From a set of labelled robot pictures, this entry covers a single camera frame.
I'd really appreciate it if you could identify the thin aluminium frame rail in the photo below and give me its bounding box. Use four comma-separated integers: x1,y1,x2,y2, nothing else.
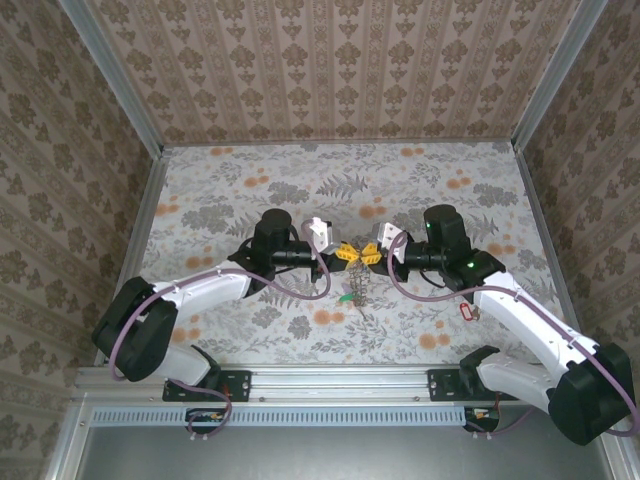
94,149,171,366
514,147,591,361
162,139,516,149

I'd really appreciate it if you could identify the slotted grey cable duct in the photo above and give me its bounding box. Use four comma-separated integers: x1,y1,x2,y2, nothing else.
92,405,501,427

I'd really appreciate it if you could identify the floral table cover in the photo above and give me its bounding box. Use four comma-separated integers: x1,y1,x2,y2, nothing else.
119,142,576,366

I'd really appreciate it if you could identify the black cable port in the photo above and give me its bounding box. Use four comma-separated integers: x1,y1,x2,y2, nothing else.
462,405,502,434
185,407,232,435

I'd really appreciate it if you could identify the aluminium frame post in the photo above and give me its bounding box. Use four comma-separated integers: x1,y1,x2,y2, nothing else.
59,0,166,156
512,0,609,151

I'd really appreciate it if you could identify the wide aluminium base rail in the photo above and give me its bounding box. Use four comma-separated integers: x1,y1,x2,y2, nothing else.
74,364,614,401

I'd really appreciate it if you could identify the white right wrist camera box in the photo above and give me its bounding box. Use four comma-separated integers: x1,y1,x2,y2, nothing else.
375,223,407,256

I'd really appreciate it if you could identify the metal keyring chain loop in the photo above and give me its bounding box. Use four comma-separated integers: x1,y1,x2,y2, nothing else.
347,259,371,316

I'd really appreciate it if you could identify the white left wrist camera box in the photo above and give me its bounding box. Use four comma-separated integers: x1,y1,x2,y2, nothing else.
304,217,335,256

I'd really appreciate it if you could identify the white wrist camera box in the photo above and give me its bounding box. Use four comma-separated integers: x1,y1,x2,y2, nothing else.
375,223,407,256
304,217,335,256

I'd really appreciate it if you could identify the grey metal panel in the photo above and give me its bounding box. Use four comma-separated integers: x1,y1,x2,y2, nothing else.
47,394,640,480

